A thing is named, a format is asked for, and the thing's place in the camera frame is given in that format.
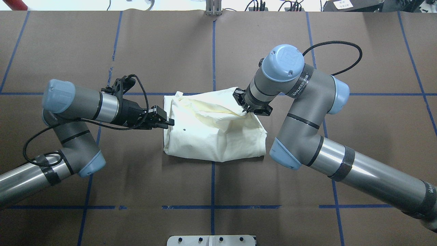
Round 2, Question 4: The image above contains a cream long-sleeve shirt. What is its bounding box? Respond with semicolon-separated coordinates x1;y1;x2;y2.
163;87;267;162

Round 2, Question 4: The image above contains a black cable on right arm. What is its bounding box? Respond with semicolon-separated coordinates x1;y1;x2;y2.
302;41;363;76

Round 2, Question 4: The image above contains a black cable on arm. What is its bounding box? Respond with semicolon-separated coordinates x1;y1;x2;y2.
302;41;363;76
22;74;151;168

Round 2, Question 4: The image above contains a small orange black adapter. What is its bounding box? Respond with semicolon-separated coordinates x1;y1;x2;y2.
244;0;268;12

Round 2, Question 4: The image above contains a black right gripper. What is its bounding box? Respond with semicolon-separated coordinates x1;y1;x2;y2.
232;87;273;116

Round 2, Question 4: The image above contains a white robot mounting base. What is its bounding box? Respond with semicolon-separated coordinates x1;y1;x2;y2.
167;234;258;246

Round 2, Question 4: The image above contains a red cylinder bottle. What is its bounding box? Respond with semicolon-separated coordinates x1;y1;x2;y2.
3;0;29;11

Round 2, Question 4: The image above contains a black box with label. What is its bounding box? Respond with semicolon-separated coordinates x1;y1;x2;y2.
322;0;383;12

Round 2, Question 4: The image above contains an aluminium frame post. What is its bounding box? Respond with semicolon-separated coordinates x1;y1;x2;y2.
205;0;223;16

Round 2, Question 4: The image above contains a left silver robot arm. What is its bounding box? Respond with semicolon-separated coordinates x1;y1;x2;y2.
1;74;174;210

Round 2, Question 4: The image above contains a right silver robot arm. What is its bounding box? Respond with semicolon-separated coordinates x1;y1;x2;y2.
233;41;437;232

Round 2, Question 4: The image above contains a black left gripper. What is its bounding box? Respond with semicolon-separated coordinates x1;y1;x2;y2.
118;99;174;129

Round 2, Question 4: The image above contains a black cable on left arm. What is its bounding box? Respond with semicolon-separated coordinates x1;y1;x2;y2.
22;74;151;168

